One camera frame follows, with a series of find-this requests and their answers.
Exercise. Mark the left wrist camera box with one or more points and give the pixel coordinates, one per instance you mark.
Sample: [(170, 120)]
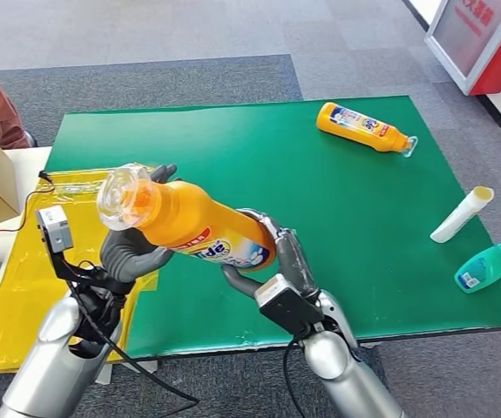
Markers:
[(54, 228)]

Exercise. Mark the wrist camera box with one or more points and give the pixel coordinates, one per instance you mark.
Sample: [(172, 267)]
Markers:
[(287, 306), (54, 228)]

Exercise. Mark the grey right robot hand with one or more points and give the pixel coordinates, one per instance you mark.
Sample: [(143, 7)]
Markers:
[(295, 259)]

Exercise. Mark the yellow plastic covered tray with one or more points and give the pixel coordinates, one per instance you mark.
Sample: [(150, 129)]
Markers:
[(19, 283)]

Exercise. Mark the orange detergent bottle clear cap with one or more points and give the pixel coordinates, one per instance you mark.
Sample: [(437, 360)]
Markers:
[(189, 222), (354, 127)]

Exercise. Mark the teal plastic bottle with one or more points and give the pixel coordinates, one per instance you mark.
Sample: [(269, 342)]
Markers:
[(485, 268)]

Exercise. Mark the red white sign stand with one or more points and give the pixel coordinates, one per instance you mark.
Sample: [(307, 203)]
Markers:
[(476, 34)]

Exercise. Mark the white bottle yellow cap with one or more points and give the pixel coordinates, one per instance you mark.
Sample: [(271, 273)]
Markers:
[(459, 216)]

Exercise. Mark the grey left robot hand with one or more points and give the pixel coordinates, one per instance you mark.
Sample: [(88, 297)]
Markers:
[(132, 259)]

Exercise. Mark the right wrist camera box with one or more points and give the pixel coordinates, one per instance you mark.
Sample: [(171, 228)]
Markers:
[(287, 306)]

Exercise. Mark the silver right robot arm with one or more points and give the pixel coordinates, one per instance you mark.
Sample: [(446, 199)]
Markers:
[(346, 375)]

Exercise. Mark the green table mat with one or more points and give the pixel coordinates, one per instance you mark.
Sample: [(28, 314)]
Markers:
[(319, 231)]

